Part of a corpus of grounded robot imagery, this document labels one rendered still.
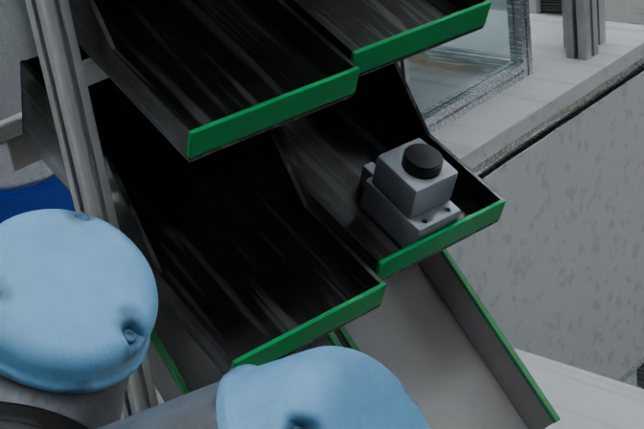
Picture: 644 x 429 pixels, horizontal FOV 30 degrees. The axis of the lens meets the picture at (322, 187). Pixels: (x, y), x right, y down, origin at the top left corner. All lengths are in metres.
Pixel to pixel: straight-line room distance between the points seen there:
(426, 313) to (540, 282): 1.16
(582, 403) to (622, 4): 3.50
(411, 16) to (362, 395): 0.58
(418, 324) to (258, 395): 0.71
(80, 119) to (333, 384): 0.50
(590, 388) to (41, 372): 0.95
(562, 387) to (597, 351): 1.13
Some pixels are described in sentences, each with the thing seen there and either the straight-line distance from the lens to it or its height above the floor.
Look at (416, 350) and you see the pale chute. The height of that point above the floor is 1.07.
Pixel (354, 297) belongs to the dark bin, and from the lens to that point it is 0.83.
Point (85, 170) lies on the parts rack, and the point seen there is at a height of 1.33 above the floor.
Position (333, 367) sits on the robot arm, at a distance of 0.33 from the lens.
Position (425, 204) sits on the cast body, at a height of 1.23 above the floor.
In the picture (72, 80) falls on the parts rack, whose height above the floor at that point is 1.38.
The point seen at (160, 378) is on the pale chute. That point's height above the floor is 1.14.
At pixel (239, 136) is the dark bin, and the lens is 0.74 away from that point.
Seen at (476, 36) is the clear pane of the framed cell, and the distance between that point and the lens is 2.10.
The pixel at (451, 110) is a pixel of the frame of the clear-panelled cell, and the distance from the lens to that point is 2.05.
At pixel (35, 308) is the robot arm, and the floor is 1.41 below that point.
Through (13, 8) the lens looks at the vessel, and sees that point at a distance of 1.61.
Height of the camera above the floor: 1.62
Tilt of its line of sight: 24 degrees down
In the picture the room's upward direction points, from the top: 8 degrees counter-clockwise
